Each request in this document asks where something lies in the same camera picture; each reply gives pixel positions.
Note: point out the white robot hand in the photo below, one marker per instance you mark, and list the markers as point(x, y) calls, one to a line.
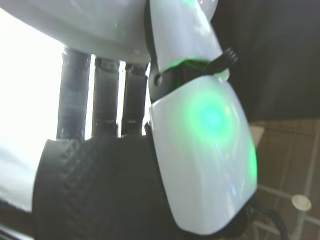
point(200, 150)

